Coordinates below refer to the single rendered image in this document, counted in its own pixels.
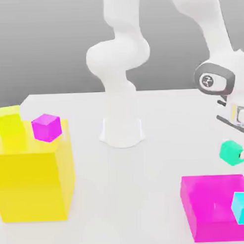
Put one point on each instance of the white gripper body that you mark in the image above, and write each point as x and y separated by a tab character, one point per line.
233	125

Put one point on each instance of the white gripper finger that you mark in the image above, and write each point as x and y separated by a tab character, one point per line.
242	155

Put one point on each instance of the small green cube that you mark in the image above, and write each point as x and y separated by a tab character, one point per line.
229	153

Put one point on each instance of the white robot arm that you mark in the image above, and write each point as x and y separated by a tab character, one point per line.
119	60

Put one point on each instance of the small cyan cube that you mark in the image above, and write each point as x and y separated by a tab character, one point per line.
243	208

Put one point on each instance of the small magenta cube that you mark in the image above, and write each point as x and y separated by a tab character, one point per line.
46	127

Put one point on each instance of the small yellow cube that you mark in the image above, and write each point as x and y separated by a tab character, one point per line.
10	125

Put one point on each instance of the large magenta box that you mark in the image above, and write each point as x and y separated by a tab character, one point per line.
208	202

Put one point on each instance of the large yellow box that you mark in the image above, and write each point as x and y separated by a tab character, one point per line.
29	182

